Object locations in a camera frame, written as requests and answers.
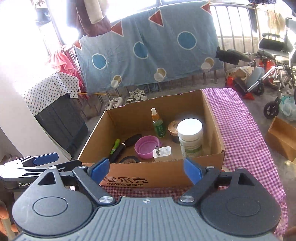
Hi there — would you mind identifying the green dropper bottle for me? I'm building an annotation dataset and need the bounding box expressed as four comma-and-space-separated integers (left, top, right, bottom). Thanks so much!
151, 108, 166, 138

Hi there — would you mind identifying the small cardboard box on floor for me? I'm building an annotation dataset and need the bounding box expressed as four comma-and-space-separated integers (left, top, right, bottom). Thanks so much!
265, 117, 296, 162

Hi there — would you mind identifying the white power adapter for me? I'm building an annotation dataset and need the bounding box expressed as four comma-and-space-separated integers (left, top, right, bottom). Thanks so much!
153, 146, 173, 162

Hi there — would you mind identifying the brown cardboard box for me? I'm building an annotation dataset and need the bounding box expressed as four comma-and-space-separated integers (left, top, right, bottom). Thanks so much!
78, 90, 225, 188

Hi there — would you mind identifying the black tape roll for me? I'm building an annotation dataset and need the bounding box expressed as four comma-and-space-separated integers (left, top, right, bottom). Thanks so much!
119, 156, 140, 164

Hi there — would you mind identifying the white polka dot cloth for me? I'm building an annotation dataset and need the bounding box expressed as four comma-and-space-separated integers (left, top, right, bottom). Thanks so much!
22, 72, 79, 116

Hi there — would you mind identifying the brown white sneaker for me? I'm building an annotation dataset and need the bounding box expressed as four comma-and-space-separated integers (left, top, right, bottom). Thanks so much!
126, 91, 141, 103
134, 89, 147, 101

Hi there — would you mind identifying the gold lid jar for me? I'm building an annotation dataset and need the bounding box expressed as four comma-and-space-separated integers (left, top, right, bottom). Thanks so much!
168, 120, 180, 137

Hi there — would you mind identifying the pink collapsible cup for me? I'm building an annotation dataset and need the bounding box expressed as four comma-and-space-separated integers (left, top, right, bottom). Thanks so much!
134, 135, 161, 160

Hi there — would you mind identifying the green tube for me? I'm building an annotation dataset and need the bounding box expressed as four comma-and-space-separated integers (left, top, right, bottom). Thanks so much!
110, 138, 121, 155

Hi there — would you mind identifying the brown white sneaker right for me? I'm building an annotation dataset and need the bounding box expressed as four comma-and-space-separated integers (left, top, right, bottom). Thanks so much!
134, 89, 147, 101

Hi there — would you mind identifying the dark grey storage cabinet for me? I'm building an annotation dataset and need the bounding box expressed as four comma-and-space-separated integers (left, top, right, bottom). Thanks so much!
35, 94, 88, 156

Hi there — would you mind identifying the wheelchair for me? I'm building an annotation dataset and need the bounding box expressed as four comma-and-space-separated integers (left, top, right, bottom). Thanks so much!
215, 17, 296, 120

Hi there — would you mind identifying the white supplement bottle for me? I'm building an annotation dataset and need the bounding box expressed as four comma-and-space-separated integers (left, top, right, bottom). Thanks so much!
177, 118, 203, 158

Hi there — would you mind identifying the brown white sneaker left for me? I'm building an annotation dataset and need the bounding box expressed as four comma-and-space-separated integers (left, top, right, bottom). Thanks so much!
126, 91, 141, 103

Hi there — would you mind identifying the blue patterned bedsheet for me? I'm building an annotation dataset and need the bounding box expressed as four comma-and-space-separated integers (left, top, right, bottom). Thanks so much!
76, 1, 222, 94

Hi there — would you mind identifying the pink checkered tablecloth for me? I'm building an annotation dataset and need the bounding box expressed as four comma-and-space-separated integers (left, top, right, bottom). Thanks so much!
101, 87, 289, 237

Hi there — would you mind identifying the black cylindrical bottle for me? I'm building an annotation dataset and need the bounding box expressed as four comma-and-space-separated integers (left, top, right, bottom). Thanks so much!
108, 134, 142, 163

